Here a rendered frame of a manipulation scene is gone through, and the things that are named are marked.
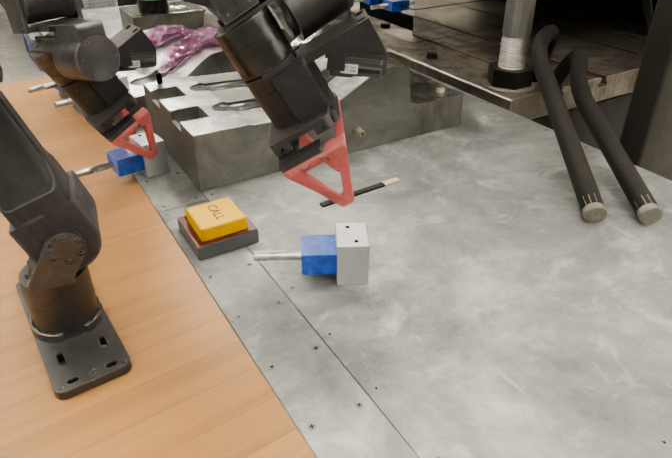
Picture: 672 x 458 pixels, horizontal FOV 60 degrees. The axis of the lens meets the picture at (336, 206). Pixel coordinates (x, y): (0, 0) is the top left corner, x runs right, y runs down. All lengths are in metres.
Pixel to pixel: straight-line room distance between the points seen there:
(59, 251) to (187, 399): 0.18
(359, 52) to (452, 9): 1.22
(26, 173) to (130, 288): 0.21
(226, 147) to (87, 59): 0.22
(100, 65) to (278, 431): 0.49
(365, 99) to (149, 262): 0.43
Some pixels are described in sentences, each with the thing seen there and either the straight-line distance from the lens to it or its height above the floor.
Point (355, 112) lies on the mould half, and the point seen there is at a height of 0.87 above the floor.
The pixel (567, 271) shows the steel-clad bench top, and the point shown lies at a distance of 0.75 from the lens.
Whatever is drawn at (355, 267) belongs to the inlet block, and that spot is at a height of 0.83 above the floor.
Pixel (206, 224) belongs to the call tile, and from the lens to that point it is 0.73.
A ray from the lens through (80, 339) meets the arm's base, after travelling 0.65.
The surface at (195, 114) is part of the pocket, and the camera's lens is 0.96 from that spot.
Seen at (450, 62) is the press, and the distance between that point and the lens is 1.54.
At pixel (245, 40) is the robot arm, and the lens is 0.55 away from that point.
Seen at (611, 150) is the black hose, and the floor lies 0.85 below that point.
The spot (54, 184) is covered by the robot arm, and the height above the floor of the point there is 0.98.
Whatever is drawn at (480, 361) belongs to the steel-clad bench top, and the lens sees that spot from 0.61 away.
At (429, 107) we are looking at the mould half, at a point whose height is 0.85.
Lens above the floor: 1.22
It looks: 31 degrees down
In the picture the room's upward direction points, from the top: straight up
